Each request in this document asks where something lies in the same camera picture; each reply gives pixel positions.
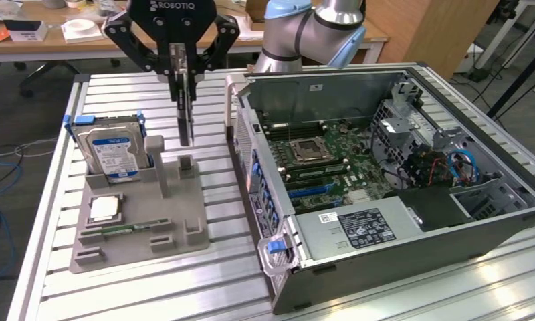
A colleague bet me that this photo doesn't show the hard disk with blue caddy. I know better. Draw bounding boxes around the hard disk with blue caddy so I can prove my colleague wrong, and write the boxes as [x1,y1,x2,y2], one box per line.
[63,110,155,184]

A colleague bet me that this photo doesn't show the white box with round insert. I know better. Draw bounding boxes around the white box with round insert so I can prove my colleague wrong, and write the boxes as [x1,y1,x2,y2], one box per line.
[60,19,104,44]

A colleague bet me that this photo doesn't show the open dark gray PC case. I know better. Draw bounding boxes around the open dark gray PC case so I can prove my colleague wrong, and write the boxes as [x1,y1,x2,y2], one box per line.
[224,62,535,315]

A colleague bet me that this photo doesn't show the black stand leg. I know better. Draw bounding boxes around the black stand leg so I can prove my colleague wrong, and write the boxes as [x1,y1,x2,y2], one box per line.
[486,0,535,120]

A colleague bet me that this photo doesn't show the green RAM stick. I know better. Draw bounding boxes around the green RAM stick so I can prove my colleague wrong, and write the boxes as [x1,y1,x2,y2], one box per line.
[100,223,155,235]

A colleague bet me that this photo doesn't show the wooden cabinet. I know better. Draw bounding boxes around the wooden cabinet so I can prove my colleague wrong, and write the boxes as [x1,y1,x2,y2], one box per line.
[363,0,501,81]

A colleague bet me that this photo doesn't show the perforated metal disk bay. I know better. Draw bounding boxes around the perforated metal disk bay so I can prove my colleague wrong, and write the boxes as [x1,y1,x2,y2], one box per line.
[368,98,436,188]

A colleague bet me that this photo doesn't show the blue case latch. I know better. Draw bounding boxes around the blue case latch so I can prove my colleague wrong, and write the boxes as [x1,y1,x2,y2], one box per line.
[264,239,287,255]

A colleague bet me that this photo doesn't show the brown cardboard box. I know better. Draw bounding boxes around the brown cardboard box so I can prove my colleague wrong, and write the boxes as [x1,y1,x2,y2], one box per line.
[244,0,268,23]

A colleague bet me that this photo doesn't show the black chair base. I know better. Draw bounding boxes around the black chair base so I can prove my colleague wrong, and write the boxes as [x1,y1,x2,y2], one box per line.
[15,60,81,98]

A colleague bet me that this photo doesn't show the gray power supply unit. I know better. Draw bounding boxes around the gray power supply unit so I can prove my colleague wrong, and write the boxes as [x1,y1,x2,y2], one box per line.
[294,196,423,261]

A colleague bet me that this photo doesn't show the blue expansion slot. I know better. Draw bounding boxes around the blue expansion slot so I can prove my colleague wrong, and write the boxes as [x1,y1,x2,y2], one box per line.
[287,185,335,199]

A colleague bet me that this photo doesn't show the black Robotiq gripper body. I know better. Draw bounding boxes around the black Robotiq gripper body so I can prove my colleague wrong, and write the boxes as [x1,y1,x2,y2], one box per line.
[128,0,219,83]

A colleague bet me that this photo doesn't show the green motherboard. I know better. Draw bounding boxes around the green motherboard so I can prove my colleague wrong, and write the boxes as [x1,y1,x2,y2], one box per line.
[260,118,398,215]

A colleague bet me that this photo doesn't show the blue wire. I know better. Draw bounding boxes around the blue wire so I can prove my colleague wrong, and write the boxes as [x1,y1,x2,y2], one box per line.
[444,149,481,185]

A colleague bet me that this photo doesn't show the blue floor cable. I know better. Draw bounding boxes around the blue floor cable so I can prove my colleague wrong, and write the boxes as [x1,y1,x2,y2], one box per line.
[0,146,25,288]

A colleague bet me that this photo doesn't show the gray printed parts rack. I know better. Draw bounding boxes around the gray printed parts rack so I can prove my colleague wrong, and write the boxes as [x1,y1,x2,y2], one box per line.
[68,135,211,274]

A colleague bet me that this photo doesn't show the silver CPU chip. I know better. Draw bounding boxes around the silver CPU chip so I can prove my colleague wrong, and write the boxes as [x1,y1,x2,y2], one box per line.
[91,197,121,221]

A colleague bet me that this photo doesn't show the metal CPU socket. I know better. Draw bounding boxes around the metal CPU socket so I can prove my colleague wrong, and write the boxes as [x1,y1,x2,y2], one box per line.
[290,137,330,165]

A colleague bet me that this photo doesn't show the black Nvidia graphics card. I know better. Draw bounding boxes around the black Nvidia graphics card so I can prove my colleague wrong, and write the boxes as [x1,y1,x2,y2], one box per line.
[168,43,196,148]

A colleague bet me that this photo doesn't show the black topped white box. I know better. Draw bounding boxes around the black topped white box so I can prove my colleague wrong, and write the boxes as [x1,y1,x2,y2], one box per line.
[3,19,49,43]

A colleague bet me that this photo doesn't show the wooden desk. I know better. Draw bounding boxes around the wooden desk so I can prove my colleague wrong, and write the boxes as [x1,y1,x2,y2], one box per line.
[0,0,391,64]

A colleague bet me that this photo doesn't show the white booklet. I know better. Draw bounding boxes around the white booklet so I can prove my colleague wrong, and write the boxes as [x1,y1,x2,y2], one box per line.
[238,15,268,41]

